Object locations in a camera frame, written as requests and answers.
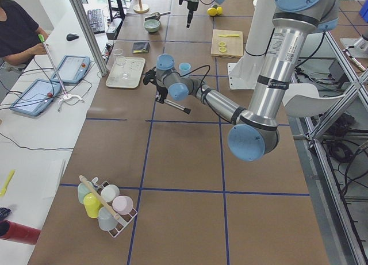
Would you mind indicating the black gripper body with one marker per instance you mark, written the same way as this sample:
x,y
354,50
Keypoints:
x,y
191,4
161,91

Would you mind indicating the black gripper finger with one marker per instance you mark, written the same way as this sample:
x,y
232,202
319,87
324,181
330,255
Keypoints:
x,y
160,98
189,18

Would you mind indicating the steel muddler black tip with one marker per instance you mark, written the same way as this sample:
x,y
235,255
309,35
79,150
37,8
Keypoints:
x,y
177,106

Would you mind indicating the blue plastic cup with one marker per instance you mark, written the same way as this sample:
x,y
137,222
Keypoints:
x,y
184,69

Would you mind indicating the white cup in rack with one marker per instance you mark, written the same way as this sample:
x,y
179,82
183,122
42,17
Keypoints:
x,y
109,193

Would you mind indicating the white cup rack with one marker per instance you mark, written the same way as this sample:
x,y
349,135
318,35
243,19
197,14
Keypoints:
x,y
122,220

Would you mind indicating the pink cup in rack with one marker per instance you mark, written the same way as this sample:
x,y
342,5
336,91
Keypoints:
x,y
122,204

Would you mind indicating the green cup in rack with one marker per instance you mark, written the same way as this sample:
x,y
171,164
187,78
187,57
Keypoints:
x,y
82,191

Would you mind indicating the yellow cup in rack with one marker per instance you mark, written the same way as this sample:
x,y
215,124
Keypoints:
x,y
92,205

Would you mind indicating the grey-blue cup in rack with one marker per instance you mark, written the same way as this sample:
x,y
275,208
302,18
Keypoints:
x,y
105,220

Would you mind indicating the steel ice scoop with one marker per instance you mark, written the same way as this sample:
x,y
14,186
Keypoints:
x,y
156,15

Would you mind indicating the cream bear tray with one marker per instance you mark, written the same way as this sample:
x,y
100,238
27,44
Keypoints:
x,y
134,66

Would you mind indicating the green bowl with ice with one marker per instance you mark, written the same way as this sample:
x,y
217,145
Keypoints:
x,y
152,25

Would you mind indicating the yellow plastic knife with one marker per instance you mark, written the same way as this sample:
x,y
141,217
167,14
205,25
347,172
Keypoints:
x,y
228,35

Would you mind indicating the wooden cutting board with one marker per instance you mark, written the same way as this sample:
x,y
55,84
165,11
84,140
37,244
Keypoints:
x,y
235,47

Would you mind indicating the grey folded cloth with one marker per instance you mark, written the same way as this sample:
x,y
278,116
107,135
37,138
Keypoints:
x,y
140,47

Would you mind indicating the wooden mug tree stand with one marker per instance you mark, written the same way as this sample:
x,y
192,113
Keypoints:
x,y
141,8

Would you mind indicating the clear wine glass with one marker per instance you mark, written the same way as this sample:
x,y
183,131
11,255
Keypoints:
x,y
120,61

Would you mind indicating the far blue teach pendant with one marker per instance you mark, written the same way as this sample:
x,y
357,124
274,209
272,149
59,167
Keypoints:
x,y
73,68

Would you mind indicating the blue teach pendant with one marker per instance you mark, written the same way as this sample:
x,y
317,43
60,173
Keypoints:
x,y
73,68
36,98

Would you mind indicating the black keyboard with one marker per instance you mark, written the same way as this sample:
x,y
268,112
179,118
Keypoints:
x,y
96,20

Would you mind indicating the black computer mouse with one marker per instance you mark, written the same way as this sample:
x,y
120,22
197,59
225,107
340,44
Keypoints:
x,y
71,37

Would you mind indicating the near blue teach pendant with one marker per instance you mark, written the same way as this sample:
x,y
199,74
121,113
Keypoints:
x,y
36,98

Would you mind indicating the metal rod green tip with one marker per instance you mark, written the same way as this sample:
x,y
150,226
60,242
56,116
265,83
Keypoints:
x,y
66,96

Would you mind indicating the white chair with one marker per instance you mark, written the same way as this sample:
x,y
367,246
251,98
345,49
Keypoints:
x,y
303,100

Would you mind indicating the seated person black shirt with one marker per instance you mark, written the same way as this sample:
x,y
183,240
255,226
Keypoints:
x,y
19,34

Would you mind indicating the yellow tool on desk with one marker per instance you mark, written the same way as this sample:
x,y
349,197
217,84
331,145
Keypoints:
x,y
6,183

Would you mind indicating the red bottle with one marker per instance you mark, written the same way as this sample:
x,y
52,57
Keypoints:
x,y
19,233

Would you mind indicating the aluminium frame post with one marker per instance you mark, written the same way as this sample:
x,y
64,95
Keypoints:
x,y
89,35

